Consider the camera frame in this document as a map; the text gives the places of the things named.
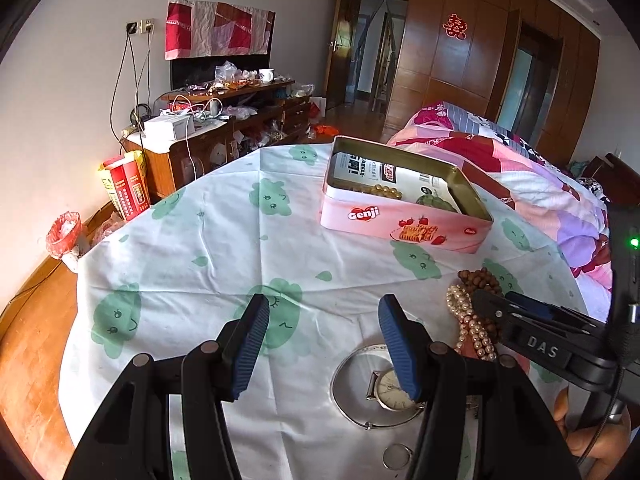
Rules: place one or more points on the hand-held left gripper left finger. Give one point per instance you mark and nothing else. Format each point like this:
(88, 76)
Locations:
(250, 345)

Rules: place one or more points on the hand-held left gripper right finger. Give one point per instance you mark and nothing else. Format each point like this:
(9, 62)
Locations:
(400, 350)

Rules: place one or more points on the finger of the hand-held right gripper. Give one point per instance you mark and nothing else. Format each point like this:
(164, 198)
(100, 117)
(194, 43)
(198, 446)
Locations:
(490, 305)
(545, 307)

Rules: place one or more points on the silver wristwatch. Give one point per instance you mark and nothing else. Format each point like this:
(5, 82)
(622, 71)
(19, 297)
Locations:
(390, 390)

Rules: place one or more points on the pink tin box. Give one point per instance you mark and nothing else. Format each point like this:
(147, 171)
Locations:
(360, 217)

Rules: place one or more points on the person's right hand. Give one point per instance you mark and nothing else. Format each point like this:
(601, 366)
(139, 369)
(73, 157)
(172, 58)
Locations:
(590, 455)

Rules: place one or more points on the thin silver bangle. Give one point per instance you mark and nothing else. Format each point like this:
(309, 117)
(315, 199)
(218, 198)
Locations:
(367, 425)

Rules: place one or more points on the white tablecloth with green prints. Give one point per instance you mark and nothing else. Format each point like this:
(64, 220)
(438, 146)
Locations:
(200, 240)

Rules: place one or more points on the pink patchwork quilt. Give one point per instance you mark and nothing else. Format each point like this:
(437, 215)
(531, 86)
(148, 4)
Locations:
(525, 180)

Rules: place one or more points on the dark wooden headboard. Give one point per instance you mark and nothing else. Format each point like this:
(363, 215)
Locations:
(620, 170)

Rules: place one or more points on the white printed packet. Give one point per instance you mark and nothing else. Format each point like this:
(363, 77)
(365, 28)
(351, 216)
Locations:
(360, 170)

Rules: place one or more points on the wooden television cabinet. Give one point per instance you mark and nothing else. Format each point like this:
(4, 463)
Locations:
(165, 170)

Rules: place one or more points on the red and yellow paper bag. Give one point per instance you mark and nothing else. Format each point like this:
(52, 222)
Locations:
(127, 190)

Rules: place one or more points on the trash bin with red bag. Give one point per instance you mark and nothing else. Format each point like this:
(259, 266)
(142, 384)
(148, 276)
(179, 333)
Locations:
(62, 237)

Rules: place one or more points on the orange plastic bag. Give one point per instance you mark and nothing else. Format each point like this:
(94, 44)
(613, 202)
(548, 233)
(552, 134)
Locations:
(325, 131)

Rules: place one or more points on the white box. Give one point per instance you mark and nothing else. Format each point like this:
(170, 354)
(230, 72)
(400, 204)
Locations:
(167, 127)

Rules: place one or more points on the wooden wardrobe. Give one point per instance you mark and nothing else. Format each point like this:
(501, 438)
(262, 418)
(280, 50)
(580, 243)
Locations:
(450, 70)

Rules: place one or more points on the white and red paper bag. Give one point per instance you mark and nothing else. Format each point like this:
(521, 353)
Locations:
(317, 107)

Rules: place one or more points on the white mug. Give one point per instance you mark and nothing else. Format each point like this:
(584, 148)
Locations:
(265, 76)

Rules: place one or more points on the black television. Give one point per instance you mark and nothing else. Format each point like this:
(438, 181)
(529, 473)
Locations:
(195, 72)

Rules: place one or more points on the red paper decoration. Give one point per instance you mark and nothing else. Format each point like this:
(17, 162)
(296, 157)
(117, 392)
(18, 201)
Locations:
(454, 26)

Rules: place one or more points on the wooden door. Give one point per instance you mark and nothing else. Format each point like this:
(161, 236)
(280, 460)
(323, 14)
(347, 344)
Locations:
(336, 60)

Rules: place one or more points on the television with red cloth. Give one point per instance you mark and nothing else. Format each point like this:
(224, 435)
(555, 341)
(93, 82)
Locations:
(220, 30)

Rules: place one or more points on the wall power outlet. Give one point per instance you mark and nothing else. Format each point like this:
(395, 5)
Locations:
(134, 26)

